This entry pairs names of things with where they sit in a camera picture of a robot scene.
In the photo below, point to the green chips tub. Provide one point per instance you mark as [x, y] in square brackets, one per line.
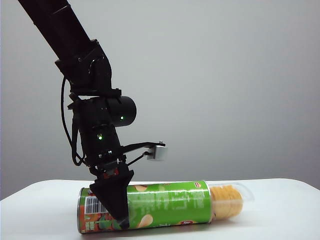
[170, 200]

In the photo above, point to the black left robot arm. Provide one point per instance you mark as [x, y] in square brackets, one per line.
[62, 30]

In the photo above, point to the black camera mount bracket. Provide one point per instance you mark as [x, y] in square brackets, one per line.
[140, 145]

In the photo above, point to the stack of potato chips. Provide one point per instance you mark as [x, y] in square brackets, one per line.
[225, 200]

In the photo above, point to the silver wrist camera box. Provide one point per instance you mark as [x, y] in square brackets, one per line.
[158, 153]

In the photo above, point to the transparent plastic chips container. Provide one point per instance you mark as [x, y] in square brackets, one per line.
[248, 194]

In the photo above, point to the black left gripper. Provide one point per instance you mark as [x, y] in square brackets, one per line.
[107, 165]

